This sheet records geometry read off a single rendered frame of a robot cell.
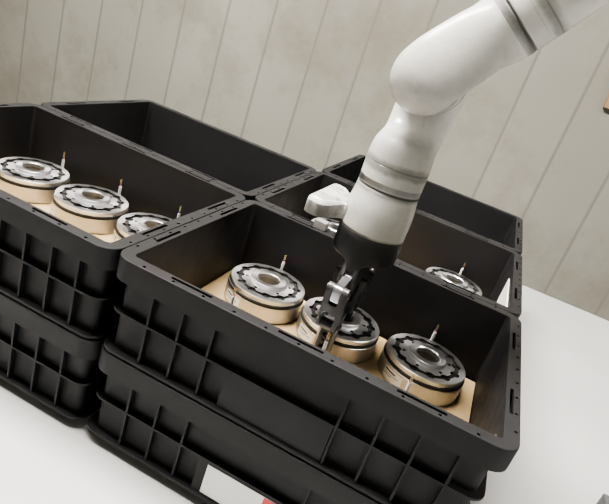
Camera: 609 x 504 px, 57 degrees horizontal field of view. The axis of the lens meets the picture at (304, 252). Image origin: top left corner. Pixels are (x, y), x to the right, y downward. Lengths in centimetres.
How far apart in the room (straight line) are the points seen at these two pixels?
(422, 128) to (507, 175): 188
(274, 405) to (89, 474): 22
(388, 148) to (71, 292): 36
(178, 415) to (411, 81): 39
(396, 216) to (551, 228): 197
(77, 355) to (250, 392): 20
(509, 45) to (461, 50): 4
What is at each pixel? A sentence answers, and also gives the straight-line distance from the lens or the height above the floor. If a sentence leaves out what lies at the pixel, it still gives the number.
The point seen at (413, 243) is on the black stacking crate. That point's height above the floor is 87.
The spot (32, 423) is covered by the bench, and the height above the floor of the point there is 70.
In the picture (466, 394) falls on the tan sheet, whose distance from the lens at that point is 74.
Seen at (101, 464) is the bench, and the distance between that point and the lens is 67.
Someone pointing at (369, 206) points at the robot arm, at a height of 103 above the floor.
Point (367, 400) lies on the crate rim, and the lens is 49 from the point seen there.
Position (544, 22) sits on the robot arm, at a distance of 57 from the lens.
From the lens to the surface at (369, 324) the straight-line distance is 73.
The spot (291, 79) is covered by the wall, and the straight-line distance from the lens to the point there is 262.
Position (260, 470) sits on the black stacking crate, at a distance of 59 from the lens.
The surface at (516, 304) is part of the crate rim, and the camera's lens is 80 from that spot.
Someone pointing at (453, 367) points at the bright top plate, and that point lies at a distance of 72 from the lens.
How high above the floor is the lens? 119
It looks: 22 degrees down
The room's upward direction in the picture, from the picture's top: 19 degrees clockwise
